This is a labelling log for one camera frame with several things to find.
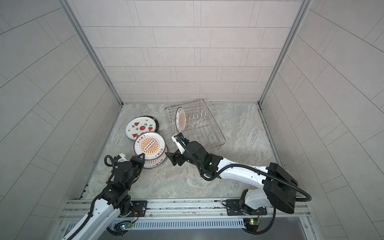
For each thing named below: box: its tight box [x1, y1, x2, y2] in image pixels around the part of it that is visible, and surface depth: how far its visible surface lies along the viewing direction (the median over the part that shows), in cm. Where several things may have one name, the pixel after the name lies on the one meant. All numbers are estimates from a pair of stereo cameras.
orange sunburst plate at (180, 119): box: [175, 106, 187, 133], surface depth 98 cm
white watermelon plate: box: [125, 116, 157, 141], surface depth 101 cm
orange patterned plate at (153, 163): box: [144, 143, 168, 169], surface depth 86 cm
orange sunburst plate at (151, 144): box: [133, 131, 166, 161], surface depth 84 cm
